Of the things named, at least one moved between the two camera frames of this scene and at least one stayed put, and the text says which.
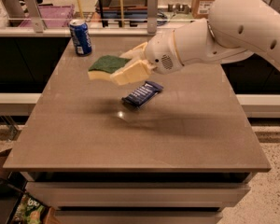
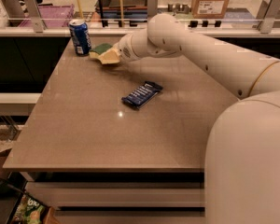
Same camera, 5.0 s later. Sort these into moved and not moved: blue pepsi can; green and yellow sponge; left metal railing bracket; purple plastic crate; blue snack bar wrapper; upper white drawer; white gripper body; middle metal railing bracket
Moved: green and yellow sponge; white gripper body
Not moved: blue snack bar wrapper; purple plastic crate; upper white drawer; left metal railing bracket; blue pepsi can; middle metal railing bracket
